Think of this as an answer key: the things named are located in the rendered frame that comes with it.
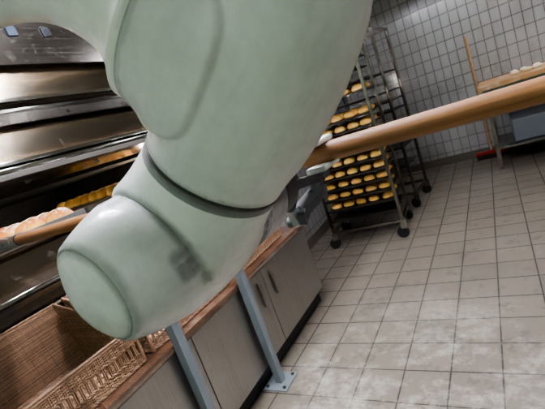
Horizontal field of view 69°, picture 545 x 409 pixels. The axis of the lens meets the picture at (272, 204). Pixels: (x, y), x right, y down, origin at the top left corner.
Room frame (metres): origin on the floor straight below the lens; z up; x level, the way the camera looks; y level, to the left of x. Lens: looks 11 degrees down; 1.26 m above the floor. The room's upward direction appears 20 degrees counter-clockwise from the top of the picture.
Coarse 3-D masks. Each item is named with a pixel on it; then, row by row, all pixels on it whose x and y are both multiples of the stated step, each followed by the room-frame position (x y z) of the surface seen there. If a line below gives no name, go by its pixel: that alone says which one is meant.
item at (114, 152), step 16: (128, 144) 2.12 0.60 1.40; (64, 160) 1.80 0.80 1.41; (80, 160) 1.87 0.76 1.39; (96, 160) 2.02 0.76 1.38; (112, 160) 2.22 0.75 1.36; (0, 176) 1.57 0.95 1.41; (16, 176) 1.61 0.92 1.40; (32, 176) 1.71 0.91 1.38; (48, 176) 1.84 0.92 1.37; (0, 192) 1.69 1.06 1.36
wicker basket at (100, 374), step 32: (32, 320) 1.56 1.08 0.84; (64, 320) 1.62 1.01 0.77; (0, 352) 1.42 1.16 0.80; (32, 352) 1.49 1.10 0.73; (64, 352) 1.56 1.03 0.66; (96, 352) 1.55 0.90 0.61; (128, 352) 1.34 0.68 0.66; (0, 384) 1.37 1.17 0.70; (32, 384) 1.42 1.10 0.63; (64, 384) 1.15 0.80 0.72; (96, 384) 1.22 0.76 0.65
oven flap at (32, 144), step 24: (48, 120) 2.01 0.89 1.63; (72, 120) 2.11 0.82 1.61; (96, 120) 2.21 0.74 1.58; (120, 120) 2.33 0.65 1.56; (0, 144) 1.77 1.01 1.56; (24, 144) 1.84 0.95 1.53; (48, 144) 1.92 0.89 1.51; (72, 144) 2.01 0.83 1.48; (96, 144) 2.08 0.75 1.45; (0, 168) 1.68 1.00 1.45
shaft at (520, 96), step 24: (480, 96) 0.47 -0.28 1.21; (504, 96) 0.45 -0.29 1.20; (528, 96) 0.44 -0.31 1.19; (408, 120) 0.51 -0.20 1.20; (432, 120) 0.49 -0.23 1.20; (456, 120) 0.48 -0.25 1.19; (336, 144) 0.56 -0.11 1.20; (360, 144) 0.54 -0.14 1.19; (384, 144) 0.53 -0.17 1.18; (24, 240) 1.03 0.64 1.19
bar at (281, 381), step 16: (0, 256) 1.26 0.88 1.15; (240, 272) 1.82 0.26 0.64; (240, 288) 1.83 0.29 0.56; (256, 304) 1.84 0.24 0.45; (256, 320) 1.82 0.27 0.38; (176, 336) 1.41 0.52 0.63; (176, 352) 1.43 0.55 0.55; (272, 352) 1.83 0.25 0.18; (192, 368) 1.42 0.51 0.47; (272, 368) 1.83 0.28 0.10; (192, 384) 1.42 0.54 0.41; (272, 384) 1.83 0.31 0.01; (288, 384) 1.79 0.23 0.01; (208, 400) 1.43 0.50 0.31
